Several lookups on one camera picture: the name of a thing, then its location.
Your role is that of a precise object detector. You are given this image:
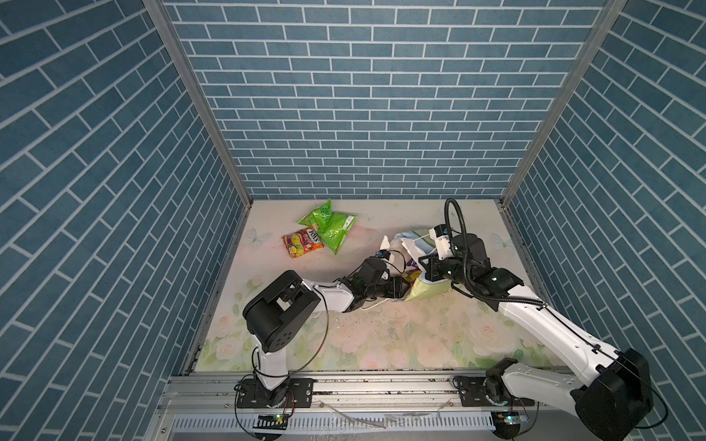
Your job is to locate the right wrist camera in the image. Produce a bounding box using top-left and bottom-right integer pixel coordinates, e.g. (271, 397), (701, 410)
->
(429, 223), (453, 260)

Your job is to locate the right corner metal post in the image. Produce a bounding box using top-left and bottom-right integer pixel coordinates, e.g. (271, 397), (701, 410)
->
(499, 0), (627, 209)

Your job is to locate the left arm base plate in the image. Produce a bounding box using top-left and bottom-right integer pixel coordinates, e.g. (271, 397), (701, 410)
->
(235, 377), (314, 410)

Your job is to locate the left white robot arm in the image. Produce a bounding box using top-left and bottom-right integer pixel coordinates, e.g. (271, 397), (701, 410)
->
(243, 268), (411, 392)

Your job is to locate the aluminium front rail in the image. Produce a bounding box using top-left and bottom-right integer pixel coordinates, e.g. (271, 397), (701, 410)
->
(146, 370), (597, 440)

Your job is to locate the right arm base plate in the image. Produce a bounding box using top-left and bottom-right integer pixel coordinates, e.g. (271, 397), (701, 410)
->
(452, 376), (535, 408)

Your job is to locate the corner metal post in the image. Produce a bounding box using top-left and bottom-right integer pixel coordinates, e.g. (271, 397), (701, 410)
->
(499, 0), (627, 209)
(143, 0), (253, 209)

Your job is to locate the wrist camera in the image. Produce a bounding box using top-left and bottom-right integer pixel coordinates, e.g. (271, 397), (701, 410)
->
(358, 250), (393, 286)
(429, 223), (453, 260)

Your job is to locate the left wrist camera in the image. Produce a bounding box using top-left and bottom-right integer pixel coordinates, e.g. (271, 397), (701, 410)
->
(358, 250), (393, 286)

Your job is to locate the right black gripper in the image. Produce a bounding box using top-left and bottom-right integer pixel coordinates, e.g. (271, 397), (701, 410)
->
(417, 252), (471, 288)

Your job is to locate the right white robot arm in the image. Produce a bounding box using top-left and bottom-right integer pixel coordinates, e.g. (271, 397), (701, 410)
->
(418, 225), (654, 440)

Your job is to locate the black corrugated cable hose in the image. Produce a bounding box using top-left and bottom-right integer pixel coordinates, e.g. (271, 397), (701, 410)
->
(443, 197), (547, 308)

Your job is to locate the colourful paper gift bag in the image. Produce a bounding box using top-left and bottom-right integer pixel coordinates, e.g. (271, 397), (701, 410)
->
(360, 225), (452, 301)

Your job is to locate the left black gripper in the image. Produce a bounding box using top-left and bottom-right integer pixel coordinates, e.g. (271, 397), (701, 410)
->
(362, 276), (412, 301)

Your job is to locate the green Lay's chips bag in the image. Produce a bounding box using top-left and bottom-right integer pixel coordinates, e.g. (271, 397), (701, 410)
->
(298, 200), (358, 255)

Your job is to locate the left corner metal post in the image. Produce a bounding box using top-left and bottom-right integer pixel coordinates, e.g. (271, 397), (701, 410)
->
(143, 0), (253, 209)

